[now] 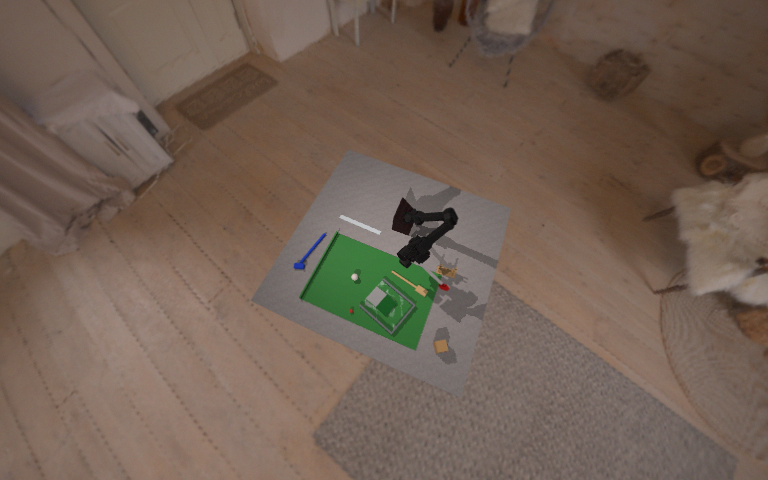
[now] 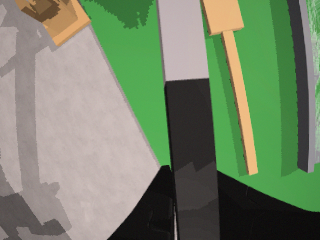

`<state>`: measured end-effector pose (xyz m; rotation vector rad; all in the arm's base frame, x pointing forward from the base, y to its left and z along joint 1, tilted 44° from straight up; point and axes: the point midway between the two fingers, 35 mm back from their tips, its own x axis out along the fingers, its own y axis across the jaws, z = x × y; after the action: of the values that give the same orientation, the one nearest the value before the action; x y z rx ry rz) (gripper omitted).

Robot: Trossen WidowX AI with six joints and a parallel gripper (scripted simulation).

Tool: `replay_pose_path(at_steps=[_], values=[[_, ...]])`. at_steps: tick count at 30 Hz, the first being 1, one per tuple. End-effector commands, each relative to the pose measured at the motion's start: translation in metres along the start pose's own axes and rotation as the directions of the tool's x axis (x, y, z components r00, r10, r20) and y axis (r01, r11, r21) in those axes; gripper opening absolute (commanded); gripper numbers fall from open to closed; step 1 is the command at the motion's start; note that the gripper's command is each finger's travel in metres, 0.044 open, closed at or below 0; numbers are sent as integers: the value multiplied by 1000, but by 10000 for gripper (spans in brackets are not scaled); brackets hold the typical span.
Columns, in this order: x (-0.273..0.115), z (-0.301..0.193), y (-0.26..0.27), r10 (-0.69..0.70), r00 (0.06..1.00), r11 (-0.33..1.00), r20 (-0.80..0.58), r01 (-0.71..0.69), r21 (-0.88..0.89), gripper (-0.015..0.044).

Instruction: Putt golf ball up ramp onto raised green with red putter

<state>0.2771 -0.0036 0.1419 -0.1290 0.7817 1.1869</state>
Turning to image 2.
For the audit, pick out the red and grey golf putter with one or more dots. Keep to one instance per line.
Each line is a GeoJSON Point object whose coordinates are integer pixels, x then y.
{"type": "Point", "coordinates": [189, 119]}

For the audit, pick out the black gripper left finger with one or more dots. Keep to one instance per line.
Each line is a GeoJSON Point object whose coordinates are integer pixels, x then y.
{"type": "Point", "coordinates": [152, 218]}

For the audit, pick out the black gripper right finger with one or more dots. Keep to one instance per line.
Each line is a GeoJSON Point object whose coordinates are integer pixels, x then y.
{"type": "Point", "coordinates": [248, 214]}

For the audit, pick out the green putting mat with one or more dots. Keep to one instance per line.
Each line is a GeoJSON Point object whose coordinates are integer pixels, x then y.
{"type": "Point", "coordinates": [128, 33]}

